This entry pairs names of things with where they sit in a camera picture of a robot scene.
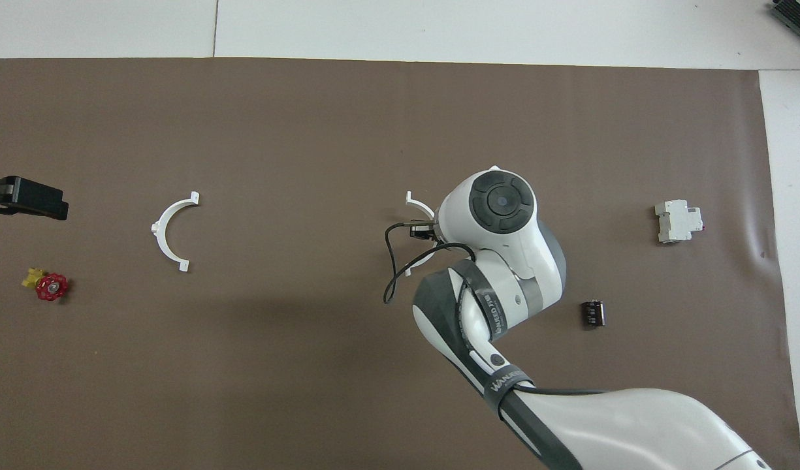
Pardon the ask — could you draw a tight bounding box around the white half-ring pipe clamp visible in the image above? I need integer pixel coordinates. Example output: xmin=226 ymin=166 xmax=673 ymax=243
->
xmin=404 ymin=191 xmax=440 ymax=277
xmin=151 ymin=191 xmax=200 ymax=273

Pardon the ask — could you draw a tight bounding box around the brass valve with red handwheel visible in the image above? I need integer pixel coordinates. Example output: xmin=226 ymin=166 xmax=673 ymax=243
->
xmin=22 ymin=266 xmax=69 ymax=302

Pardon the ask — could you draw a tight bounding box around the brown paper table mat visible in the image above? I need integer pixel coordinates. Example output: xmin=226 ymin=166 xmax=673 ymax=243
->
xmin=0 ymin=57 xmax=800 ymax=470

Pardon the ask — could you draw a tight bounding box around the white circuit breaker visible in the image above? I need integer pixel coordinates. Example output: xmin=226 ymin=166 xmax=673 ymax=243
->
xmin=654 ymin=199 xmax=704 ymax=245

